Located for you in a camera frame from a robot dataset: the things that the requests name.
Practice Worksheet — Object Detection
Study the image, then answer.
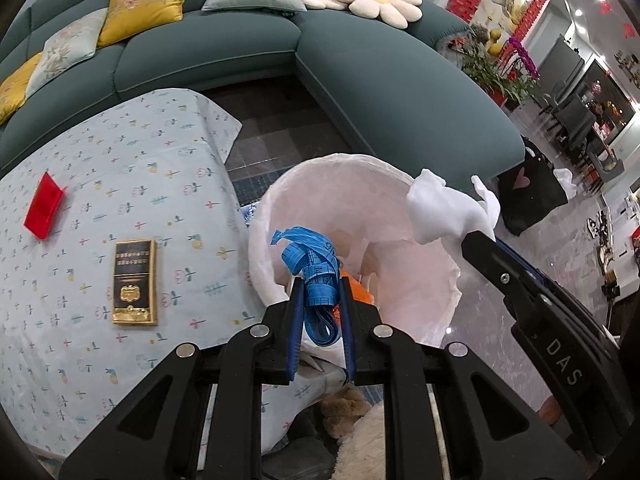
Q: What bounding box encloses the brown plush toy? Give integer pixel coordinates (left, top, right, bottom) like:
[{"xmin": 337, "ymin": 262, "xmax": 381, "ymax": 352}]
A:
[{"xmin": 317, "ymin": 387, "xmax": 373, "ymax": 441}]

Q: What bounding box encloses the yellow embroidered pillow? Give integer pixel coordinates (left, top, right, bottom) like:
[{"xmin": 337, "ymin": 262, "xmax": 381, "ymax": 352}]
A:
[
  {"xmin": 96, "ymin": 0, "xmax": 194, "ymax": 49},
  {"xmin": 0, "ymin": 51, "xmax": 43, "ymax": 126}
]

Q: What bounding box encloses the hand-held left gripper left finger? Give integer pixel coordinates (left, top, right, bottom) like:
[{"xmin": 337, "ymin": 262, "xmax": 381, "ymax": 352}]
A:
[{"xmin": 59, "ymin": 277, "xmax": 307, "ymax": 480}]

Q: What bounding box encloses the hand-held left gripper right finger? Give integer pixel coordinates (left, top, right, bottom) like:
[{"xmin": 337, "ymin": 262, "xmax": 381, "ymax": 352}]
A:
[{"xmin": 340, "ymin": 275, "xmax": 588, "ymax": 480}]

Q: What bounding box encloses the dark grey chair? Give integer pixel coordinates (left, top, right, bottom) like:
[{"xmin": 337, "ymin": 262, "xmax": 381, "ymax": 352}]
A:
[{"xmin": 552, "ymin": 95, "xmax": 598, "ymax": 156}]

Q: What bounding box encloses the red paper envelope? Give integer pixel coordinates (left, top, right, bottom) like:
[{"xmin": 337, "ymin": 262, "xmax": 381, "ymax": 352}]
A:
[{"xmin": 24, "ymin": 171, "xmax": 67, "ymax": 240}]

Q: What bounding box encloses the blue patterned rug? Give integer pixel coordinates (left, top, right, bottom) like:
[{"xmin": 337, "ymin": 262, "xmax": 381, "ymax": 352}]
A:
[{"xmin": 239, "ymin": 201, "xmax": 262, "ymax": 236}]

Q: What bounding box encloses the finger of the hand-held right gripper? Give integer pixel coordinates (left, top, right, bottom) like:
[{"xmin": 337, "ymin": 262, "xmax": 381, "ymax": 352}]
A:
[
  {"xmin": 494, "ymin": 238, "xmax": 549, "ymax": 289},
  {"xmin": 461, "ymin": 230, "xmax": 546, "ymax": 329}
]

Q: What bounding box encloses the white bag lined trash bin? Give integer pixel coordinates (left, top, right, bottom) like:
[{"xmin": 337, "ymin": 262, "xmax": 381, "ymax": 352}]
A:
[{"xmin": 247, "ymin": 152, "xmax": 462, "ymax": 376}]

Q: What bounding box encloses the cream fluffy rug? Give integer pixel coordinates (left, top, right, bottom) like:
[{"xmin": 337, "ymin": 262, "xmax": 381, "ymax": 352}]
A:
[{"xmin": 332, "ymin": 400, "xmax": 396, "ymax": 480}]

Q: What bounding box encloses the floral light blue tablecloth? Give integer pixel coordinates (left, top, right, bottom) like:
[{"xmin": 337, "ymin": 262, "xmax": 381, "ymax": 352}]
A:
[{"xmin": 0, "ymin": 88, "xmax": 346, "ymax": 461}]

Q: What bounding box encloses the white cloth glove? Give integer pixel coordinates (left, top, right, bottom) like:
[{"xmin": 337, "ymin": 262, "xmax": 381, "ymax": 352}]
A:
[{"xmin": 406, "ymin": 168, "xmax": 501, "ymax": 246}]

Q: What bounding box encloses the gold and black box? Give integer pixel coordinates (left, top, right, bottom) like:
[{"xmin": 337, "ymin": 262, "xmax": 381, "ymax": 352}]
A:
[{"xmin": 111, "ymin": 238, "xmax": 158, "ymax": 327}]

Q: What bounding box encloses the orange tissue paper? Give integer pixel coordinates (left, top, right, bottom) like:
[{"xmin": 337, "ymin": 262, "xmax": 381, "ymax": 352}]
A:
[{"xmin": 332, "ymin": 270, "xmax": 377, "ymax": 326}]

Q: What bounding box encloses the dark teal sofa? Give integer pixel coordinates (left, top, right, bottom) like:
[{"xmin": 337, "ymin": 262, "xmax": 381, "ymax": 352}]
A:
[{"xmin": 0, "ymin": 0, "xmax": 526, "ymax": 181}]

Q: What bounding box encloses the black bag with pink heart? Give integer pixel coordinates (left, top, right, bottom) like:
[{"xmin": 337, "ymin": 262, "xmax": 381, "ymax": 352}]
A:
[{"xmin": 492, "ymin": 140, "xmax": 571, "ymax": 237}]

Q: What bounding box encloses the blue tape measure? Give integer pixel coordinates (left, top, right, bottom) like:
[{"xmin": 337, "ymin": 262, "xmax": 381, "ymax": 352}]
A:
[{"xmin": 271, "ymin": 225, "xmax": 341, "ymax": 347}]

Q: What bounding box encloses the potted plant with fruits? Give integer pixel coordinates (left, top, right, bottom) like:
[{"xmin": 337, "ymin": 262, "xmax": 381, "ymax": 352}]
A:
[{"xmin": 450, "ymin": 25, "xmax": 541, "ymax": 106}]

